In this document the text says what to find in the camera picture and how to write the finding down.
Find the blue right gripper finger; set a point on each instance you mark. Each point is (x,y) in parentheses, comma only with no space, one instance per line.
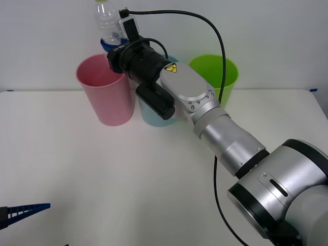
(105,46)
(124,40)

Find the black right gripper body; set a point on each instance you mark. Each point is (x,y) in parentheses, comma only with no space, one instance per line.
(120,59)

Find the clear bottle yellow-green cap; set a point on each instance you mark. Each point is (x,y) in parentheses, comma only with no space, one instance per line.
(106,20)

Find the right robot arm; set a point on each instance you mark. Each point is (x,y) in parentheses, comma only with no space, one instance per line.
(189,87)

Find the pink plastic bin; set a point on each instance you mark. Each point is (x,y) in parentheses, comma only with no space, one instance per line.
(107,102)

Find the pale blue plastic bin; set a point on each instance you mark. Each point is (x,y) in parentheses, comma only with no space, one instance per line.
(151,119)

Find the green plastic bin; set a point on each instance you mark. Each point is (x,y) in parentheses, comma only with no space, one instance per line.
(205,66)

